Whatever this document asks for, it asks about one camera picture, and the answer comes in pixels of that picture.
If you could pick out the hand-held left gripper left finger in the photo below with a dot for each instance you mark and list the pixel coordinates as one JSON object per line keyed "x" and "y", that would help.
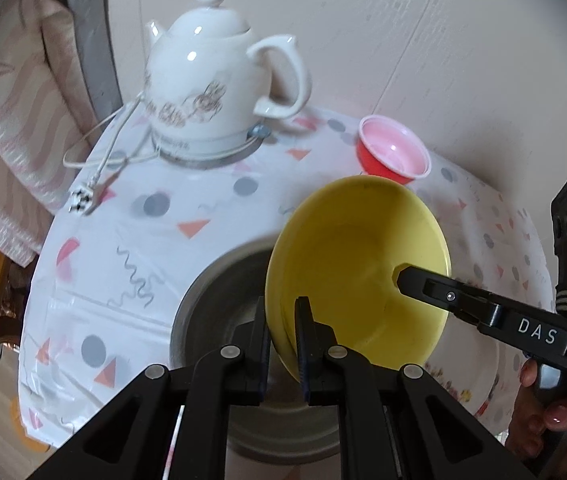
{"x": 265, "y": 355}

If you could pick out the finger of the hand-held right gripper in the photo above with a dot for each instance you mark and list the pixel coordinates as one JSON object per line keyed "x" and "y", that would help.
{"x": 443, "y": 295}

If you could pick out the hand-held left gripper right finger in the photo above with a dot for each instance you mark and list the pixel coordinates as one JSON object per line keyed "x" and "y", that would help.
{"x": 303, "y": 347}

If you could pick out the stainless steel bowl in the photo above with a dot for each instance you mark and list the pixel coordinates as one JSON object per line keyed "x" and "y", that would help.
{"x": 213, "y": 300}

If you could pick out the yellow plastic bowl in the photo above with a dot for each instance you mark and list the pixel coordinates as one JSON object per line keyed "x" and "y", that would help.
{"x": 358, "y": 245}

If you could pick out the person's right hand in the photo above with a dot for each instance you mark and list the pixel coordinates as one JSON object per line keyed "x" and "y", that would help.
{"x": 526, "y": 410}

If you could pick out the red plastic bowl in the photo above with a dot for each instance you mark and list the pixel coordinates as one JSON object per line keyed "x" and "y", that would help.
{"x": 393, "y": 152}

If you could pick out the white patterned tablecloth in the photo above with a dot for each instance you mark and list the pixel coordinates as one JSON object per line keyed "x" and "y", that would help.
{"x": 113, "y": 240}

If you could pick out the metal kettle base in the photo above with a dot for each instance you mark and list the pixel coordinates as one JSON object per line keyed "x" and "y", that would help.
{"x": 198, "y": 157}

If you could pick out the white ceramic kettle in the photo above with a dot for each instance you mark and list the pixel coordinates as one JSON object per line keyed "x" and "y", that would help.
{"x": 203, "y": 70}

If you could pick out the striped pink cushion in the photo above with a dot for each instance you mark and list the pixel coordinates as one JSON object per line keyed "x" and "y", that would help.
{"x": 8, "y": 125}

